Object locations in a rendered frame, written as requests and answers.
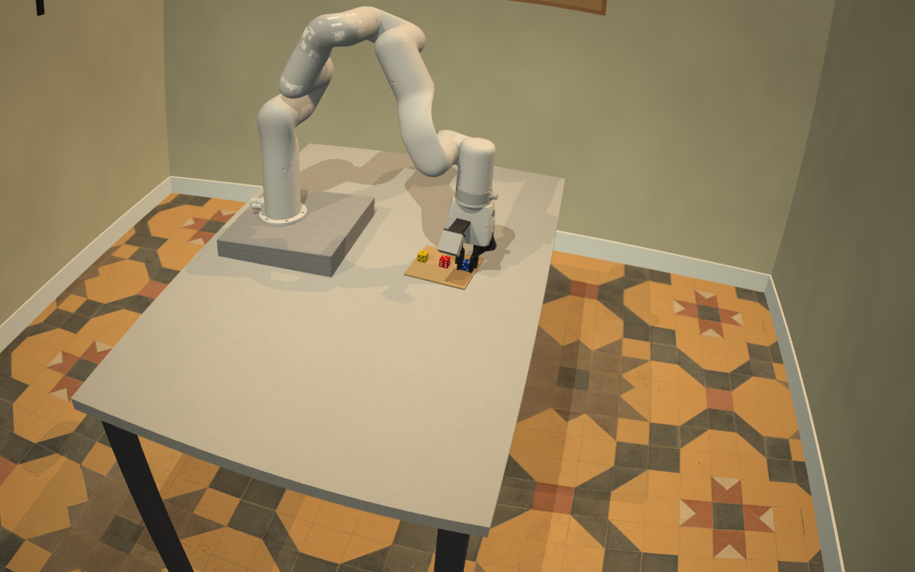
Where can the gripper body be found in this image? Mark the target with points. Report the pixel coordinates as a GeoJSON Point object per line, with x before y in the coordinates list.
{"type": "Point", "coordinates": [482, 218]}

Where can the orange mat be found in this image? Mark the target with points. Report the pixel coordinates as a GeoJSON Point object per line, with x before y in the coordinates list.
{"type": "Point", "coordinates": [430, 271]}

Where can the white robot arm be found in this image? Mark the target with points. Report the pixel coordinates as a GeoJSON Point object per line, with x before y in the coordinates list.
{"type": "Point", "coordinates": [412, 86]}

